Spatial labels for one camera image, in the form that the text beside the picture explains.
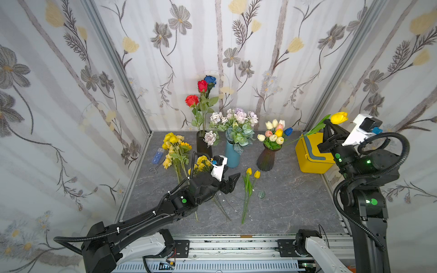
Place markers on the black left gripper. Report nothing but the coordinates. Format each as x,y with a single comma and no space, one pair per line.
229,186

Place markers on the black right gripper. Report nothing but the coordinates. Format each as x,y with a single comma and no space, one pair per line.
332,137

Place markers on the yellow tulip stem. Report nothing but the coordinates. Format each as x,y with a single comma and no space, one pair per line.
336,119
253,179
248,189

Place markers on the teal vase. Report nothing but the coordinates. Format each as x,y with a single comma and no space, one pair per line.
232,156

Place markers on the dark glass vase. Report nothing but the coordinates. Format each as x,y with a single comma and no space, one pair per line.
265,161

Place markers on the black vase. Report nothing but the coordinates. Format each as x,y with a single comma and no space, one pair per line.
202,146

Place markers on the yellow rose bunch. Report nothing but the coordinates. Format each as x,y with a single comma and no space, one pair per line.
177,155

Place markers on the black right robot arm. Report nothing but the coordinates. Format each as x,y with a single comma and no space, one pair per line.
367,159

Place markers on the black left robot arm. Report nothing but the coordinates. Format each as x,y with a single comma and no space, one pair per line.
174,205

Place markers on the small green fallen leaf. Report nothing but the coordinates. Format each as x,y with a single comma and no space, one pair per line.
261,194

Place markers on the yellow lidded box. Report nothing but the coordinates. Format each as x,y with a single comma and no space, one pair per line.
310,159

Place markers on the yellow marigold bouquet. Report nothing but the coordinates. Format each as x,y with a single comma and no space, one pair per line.
237,125

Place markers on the mixed tulip sunflower bouquet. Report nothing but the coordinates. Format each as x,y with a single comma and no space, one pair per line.
275,135

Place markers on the small metal scissors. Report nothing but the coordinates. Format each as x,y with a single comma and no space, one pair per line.
154,169

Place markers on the blue pill organizer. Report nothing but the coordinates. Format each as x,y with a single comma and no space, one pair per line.
157,158

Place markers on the red rose bouquet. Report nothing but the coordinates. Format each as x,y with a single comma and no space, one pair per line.
201,104

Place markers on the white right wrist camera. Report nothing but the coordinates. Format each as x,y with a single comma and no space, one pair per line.
365,127

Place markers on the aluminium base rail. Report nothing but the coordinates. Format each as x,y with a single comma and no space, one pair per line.
308,244

